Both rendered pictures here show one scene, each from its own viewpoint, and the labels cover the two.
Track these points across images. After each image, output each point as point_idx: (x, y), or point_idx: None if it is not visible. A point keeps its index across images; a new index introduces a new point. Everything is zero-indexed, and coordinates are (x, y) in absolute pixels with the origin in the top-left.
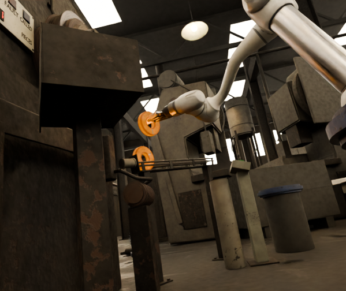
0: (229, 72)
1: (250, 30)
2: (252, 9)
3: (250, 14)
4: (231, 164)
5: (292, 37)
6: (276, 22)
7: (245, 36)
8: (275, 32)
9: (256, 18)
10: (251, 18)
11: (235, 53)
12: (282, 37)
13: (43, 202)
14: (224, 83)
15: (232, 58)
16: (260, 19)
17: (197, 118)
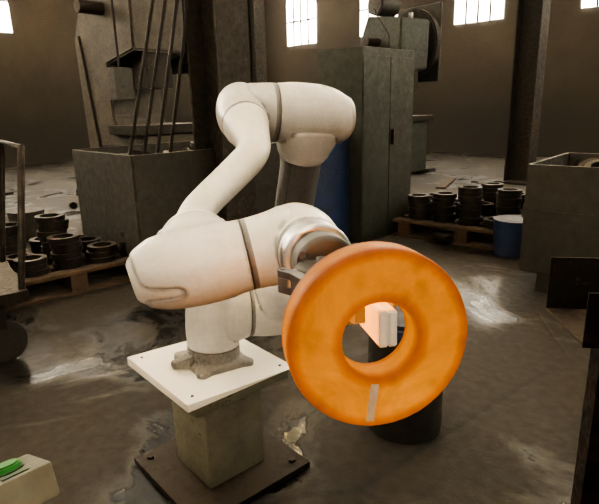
0: (253, 177)
1: (266, 116)
2: (342, 139)
3: (334, 137)
4: (50, 484)
5: (313, 201)
6: (319, 169)
7: (264, 119)
8: (308, 176)
9: (328, 147)
10: (314, 130)
11: (270, 148)
12: (309, 191)
13: None
14: (235, 194)
15: (268, 154)
16: (326, 154)
17: (232, 296)
